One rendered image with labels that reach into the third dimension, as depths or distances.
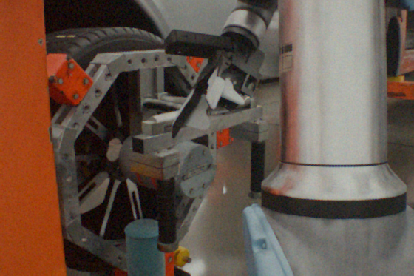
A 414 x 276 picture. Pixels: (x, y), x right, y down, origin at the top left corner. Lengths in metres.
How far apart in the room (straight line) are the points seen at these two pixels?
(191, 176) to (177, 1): 0.66
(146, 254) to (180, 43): 0.49
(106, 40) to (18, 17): 0.58
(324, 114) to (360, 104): 0.03
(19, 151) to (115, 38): 0.62
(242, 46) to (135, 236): 0.47
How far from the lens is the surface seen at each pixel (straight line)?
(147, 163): 0.81
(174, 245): 0.86
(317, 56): 0.32
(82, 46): 1.02
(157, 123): 0.80
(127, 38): 1.10
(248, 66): 0.72
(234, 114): 1.00
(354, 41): 0.32
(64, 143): 0.90
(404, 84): 4.43
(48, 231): 0.55
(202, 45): 0.72
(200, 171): 1.00
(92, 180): 1.11
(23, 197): 0.52
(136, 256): 0.99
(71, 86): 0.90
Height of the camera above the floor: 1.18
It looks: 12 degrees down
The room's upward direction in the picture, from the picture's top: straight up
